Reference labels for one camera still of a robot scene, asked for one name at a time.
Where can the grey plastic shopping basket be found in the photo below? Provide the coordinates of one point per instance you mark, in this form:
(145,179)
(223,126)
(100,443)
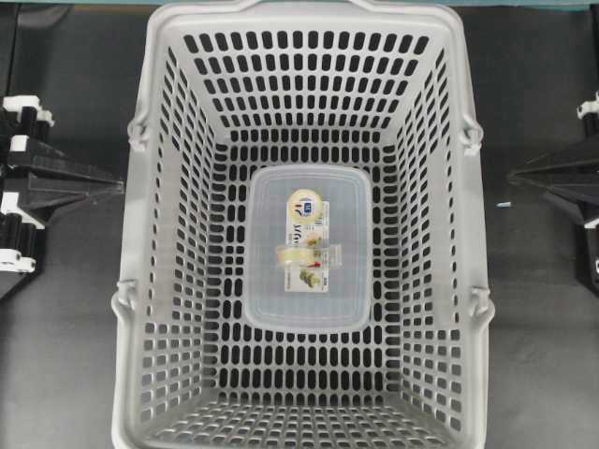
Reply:
(230,87)

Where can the clear plastic food container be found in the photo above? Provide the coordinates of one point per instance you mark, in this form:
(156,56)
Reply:
(346,306)

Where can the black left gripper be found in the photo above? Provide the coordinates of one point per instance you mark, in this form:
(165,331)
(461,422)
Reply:
(37,180)

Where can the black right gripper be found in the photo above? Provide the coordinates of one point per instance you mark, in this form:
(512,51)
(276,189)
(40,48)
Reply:
(568,179)

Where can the printed paper label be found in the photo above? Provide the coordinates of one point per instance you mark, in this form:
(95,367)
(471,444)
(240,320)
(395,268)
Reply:
(305,254)

